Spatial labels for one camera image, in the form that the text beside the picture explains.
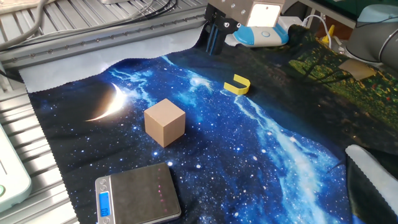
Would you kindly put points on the grey Schunk gripper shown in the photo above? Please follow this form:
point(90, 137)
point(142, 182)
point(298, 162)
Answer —
point(233, 12)

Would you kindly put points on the tan wooden cube block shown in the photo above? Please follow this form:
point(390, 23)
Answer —
point(164, 124)

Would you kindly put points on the silver digital pocket scale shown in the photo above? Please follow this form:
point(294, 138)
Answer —
point(143, 196)

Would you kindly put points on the white and blue desk lamp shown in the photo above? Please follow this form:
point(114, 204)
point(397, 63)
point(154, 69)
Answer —
point(261, 35)

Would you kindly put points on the yellow U-shaped plastic clip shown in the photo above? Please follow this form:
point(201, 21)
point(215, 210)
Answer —
point(234, 90)

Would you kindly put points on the white power adapter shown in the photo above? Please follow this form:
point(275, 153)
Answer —
point(290, 22)

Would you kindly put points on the yellow plug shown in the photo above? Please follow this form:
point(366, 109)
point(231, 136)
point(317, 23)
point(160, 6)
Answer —
point(328, 37)

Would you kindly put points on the galaxy print cloth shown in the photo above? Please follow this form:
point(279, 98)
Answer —
point(248, 155)

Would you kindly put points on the tan wooden piece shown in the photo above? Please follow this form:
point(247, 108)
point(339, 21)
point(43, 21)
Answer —
point(357, 69)

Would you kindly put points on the white teach pendant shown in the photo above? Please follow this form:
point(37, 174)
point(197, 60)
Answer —
point(12, 180)

